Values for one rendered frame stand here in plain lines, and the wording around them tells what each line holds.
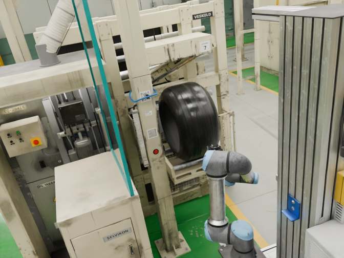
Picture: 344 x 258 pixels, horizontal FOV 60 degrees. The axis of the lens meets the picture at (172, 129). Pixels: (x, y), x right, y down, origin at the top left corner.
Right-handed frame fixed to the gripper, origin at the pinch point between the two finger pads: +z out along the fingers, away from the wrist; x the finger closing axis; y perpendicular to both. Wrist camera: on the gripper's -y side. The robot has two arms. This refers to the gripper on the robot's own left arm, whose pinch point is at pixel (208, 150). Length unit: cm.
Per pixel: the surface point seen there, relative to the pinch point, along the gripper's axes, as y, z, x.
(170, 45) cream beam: 76, 37, 2
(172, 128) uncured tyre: 6, 52, 9
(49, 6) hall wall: 218, 922, 76
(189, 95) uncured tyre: 41.9, 8.7, 4.5
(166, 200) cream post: -44, 25, 34
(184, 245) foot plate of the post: -100, 33, 25
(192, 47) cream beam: 71, 37, -16
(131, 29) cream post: 93, 8, 35
